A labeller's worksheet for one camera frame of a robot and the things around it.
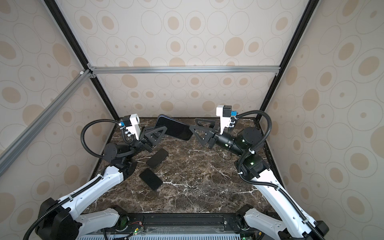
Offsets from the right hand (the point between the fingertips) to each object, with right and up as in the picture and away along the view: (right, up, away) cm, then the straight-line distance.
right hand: (193, 127), depth 52 cm
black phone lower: (-26, -30, +38) cm, 55 cm away
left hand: (-9, -2, 0) cm, 9 cm away
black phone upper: (-24, -19, +47) cm, 56 cm away
